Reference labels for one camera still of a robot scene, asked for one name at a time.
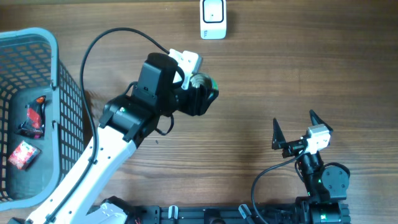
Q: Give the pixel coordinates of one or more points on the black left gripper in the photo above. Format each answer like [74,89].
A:
[198,100]

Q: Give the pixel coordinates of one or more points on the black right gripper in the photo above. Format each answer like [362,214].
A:
[279,140]

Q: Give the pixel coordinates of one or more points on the round tin can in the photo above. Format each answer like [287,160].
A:
[203,79]

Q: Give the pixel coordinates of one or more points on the black red snack packet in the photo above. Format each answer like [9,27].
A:
[34,125]

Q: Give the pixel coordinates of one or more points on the red white small carton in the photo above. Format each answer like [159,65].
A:
[23,155]

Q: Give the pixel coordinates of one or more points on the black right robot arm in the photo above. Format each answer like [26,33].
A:
[326,184]

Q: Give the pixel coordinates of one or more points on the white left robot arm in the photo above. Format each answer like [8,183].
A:
[167,83]

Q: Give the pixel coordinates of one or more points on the white barcode scanner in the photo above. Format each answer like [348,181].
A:
[213,20]

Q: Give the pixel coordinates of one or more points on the grey plastic basket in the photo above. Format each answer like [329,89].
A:
[31,67]

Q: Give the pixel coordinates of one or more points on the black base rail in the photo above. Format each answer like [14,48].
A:
[217,214]

